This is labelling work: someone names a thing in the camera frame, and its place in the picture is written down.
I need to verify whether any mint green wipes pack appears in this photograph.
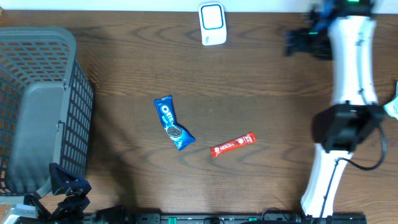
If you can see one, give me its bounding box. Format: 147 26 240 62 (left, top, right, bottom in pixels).
383 83 398 119

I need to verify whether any red Nescafe coffee stick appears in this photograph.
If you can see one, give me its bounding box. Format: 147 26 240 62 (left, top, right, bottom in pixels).
210 132 257 158

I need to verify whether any blue Oreo cookie pack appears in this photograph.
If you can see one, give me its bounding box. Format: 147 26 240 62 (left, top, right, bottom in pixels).
154 95 196 151

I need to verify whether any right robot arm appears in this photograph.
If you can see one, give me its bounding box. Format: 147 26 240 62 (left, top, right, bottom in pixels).
285 0 387 223

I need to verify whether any grey plastic shopping basket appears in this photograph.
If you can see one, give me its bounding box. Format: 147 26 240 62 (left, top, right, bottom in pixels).
1 27 94 204

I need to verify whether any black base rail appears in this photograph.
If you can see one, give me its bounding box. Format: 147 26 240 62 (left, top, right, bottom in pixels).
82 206 367 224

